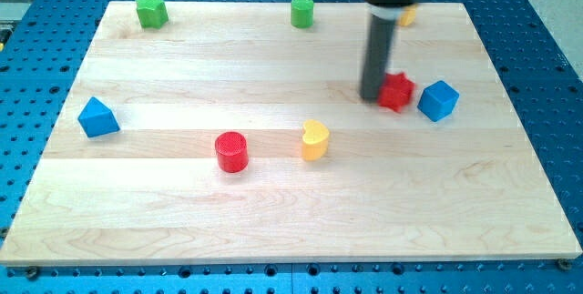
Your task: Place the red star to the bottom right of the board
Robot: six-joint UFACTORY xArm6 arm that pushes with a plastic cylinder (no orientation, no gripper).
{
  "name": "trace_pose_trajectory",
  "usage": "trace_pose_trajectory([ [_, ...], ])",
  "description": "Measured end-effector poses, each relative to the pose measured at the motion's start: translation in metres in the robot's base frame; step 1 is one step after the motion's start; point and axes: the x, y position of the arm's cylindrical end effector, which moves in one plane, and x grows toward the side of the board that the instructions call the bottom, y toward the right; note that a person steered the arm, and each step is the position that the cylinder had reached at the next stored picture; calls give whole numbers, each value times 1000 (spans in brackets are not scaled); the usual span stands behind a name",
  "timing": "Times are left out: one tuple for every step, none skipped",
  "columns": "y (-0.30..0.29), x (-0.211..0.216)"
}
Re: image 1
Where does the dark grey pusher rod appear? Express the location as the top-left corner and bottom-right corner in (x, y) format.
(359, 15), (395, 101)

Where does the red star block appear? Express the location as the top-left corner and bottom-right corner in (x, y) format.
(377, 72), (415, 113)

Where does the yellow block behind arm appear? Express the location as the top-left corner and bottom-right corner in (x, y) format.
(397, 5), (417, 27)

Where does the light wooden board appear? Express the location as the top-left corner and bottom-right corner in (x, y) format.
(1, 1), (581, 267)

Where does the green star block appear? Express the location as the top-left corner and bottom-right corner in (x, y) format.
(136, 0), (169, 29)

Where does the green cylinder block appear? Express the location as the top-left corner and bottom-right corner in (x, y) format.
(290, 0), (314, 28)

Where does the blue cube block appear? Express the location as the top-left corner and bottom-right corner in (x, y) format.
(417, 80), (460, 122)

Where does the yellow heart block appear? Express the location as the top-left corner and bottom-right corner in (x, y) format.
(302, 119), (330, 161)

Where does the red cylinder block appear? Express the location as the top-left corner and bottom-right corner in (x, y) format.
(215, 131), (249, 173)

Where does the blue triangle block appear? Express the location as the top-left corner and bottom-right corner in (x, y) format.
(77, 96), (120, 137)

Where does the blue perforated table plate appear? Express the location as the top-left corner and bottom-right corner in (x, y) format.
(1, 0), (582, 293)

